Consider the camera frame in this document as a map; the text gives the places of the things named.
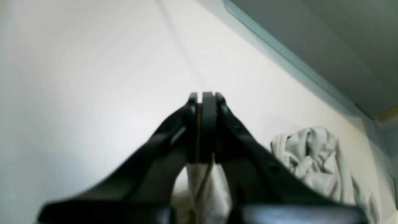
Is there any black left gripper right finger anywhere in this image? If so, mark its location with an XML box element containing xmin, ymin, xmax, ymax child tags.
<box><xmin>201</xmin><ymin>92</ymin><xmax>368</xmax><ymax>224</ymax></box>

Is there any beige t-shirt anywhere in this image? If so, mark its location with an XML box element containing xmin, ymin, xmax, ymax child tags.
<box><xmin>171</xmin><ymin>127</ymin><xmax>380</xmax><ymax>224</ymax></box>

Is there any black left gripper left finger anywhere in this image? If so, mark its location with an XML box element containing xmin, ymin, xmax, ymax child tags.
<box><xmin>37</xmin><ymin>93</ymin><xmax>198</xmax><ymax>224</ymax></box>

